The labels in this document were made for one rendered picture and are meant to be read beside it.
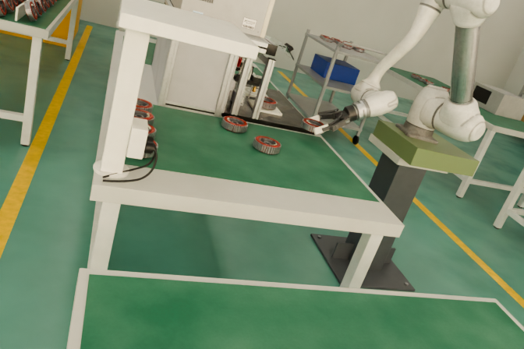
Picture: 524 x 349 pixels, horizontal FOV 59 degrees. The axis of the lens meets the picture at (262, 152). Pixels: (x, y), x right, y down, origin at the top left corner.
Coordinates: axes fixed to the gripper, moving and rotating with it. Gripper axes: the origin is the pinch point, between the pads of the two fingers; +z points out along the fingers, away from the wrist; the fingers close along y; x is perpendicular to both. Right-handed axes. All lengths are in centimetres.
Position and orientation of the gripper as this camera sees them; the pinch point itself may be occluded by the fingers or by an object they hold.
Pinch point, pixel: (313, 125)
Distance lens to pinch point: 215.2
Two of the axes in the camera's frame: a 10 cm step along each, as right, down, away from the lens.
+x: 2.3, 8.5, 4.7
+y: 2.4, 4.2, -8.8
